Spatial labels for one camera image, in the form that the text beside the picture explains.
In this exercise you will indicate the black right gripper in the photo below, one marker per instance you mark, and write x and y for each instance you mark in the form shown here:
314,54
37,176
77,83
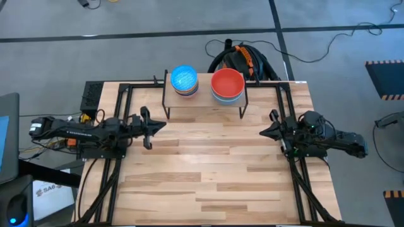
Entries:
287,134

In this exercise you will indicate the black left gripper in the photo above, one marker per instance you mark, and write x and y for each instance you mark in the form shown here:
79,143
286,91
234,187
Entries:
139,127

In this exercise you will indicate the blue white striped bowl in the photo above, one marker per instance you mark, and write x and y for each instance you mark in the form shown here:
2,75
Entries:
187,94

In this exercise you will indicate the large white bowl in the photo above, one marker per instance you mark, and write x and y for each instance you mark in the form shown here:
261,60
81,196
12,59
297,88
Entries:
228,100

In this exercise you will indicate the small light blue bowl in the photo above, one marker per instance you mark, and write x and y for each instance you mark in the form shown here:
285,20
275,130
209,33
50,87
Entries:
184,78

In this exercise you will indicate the large red bowl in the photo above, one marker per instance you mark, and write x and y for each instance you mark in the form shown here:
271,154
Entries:
228,82

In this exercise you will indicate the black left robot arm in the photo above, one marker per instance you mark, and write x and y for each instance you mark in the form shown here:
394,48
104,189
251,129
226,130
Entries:
79,132

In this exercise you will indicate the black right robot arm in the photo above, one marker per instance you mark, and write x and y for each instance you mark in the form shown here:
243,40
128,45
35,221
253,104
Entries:
341,142

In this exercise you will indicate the wooden shelf with black legs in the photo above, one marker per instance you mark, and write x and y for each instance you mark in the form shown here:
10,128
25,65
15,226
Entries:
205,101

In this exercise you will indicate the yellow connector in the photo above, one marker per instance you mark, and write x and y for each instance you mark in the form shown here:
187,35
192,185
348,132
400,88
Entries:
85,118

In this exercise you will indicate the black perforated box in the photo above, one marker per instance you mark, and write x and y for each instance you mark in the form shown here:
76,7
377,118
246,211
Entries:
91,94

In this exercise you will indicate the black orange vacuum cleaner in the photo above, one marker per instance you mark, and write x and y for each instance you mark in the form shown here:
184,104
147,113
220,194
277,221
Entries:
240,60

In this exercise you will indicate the orange connector block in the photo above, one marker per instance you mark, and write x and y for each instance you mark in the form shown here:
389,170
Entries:
72,142

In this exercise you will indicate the black stand bar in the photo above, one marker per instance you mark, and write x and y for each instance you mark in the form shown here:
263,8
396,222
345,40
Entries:
47,173

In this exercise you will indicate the grey stand foot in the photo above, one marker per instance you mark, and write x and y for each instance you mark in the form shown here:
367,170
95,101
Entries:
391,119

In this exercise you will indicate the black platform with striped edge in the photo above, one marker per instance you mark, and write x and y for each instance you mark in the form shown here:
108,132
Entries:
388,79
396,211

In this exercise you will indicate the white labelled box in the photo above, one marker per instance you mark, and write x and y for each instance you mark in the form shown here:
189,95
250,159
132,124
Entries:
50,201

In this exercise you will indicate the black power adapter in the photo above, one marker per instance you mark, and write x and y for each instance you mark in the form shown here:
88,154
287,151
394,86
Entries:
83,2

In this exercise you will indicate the grey computer monitor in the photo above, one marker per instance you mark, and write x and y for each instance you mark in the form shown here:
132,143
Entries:
11,142

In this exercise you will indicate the black device with blue light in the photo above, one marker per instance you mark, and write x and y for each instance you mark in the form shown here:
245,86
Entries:
17,205

